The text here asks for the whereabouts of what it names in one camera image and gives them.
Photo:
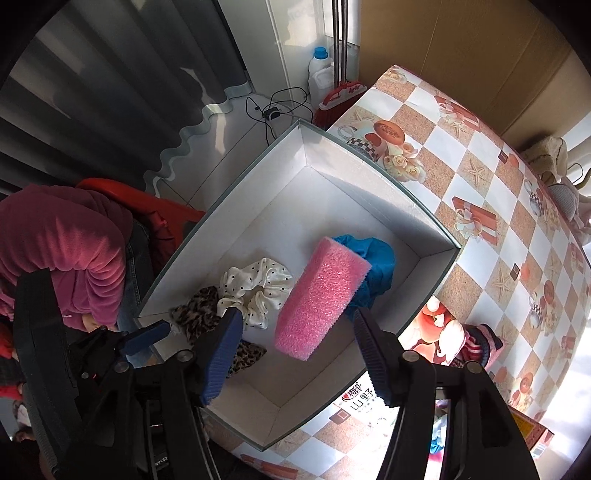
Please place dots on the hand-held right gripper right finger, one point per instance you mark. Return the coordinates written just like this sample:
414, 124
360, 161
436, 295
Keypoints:
376, 360

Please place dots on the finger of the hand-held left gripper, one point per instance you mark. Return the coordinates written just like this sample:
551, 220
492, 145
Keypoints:
147, 337

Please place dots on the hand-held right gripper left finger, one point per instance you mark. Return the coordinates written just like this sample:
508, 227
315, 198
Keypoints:
221, 355

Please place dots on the leopard print scrunchie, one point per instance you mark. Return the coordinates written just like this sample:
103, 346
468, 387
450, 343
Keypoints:
198, 314

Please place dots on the white polka dot scrunchie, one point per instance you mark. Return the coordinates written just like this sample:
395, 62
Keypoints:
258, 286

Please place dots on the pink foam sponge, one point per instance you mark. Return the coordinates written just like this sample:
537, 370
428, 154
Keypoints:
318, 300

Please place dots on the blue shoe cover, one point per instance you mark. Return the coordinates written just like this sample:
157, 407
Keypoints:
376, 263

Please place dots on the grey cardboard storage box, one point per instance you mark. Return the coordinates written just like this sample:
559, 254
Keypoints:
351, 194

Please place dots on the person's blue jeans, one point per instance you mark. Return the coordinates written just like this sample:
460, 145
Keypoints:
134, 277

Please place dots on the floral tissue pack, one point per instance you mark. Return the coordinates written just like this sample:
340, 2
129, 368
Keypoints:
438, 332

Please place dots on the maroon cloth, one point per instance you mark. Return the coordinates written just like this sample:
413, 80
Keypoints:
159, 230

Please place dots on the pink striped scrunchie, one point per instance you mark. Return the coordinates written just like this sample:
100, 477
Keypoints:
487, 341

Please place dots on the person's pink sweater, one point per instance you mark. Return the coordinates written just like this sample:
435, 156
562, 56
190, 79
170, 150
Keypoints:
60, 240

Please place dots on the red plastic stool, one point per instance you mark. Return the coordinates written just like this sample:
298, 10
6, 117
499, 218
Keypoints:
115, 194

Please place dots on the pink printed carton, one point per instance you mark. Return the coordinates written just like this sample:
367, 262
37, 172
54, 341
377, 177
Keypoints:
535, 436

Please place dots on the checkered printed tablecloth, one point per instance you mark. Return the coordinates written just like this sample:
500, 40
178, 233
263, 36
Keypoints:
508, 240

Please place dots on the grey curtain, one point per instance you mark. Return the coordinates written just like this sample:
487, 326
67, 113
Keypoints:
115, 92

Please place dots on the beige cloth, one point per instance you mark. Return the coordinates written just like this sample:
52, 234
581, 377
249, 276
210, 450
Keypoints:
549, 157

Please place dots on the red broom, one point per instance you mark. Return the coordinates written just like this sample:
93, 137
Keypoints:
341, 92

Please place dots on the white bottle blue cap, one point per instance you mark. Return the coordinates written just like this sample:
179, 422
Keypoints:
321, 76

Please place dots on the brown cardboard sheet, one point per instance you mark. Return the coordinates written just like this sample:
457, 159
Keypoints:
461, 55

